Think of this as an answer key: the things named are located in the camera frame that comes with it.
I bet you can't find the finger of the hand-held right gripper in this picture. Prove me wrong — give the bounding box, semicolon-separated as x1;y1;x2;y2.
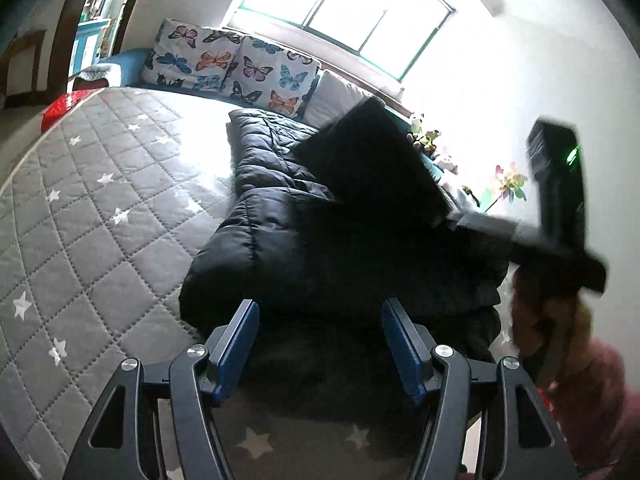
445;210;538;261

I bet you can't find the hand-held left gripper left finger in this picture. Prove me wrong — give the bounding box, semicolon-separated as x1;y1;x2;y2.
62;299;261;480

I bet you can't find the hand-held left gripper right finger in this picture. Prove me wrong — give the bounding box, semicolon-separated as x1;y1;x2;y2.
381;297;581;480

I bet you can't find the black puffer jacket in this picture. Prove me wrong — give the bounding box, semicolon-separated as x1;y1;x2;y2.
179;97;511;361

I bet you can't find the person's right forearm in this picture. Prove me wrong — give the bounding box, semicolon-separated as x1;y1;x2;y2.
545;337;640;476

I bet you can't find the person's right hand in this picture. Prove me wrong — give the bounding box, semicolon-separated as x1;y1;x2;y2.
512;262;593;386

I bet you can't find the colourful pinwheel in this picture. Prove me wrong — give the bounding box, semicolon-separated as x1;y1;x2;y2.
482;164;528;211

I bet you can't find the white cushion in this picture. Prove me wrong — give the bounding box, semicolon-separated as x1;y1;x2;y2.
304;70;386;128

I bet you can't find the butterfly print cushion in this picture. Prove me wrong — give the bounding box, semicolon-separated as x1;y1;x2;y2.
220;35;321;120
140;19;246;92

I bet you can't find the green framed window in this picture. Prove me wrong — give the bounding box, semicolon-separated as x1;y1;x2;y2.
220;0;456;83

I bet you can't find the red glossy object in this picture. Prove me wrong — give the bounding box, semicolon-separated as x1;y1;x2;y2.
42;94;83;131

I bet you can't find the blue sofa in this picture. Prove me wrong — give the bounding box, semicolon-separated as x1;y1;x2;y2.
75;47;461;186

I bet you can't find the grey patterned cloth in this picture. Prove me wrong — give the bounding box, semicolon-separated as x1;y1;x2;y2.
75;66;116;83

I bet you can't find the blue cabinet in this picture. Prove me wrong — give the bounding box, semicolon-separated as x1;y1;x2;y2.
70;19;112;68

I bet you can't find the dark wooden door frame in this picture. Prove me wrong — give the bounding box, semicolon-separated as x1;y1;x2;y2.
50;0;151;91

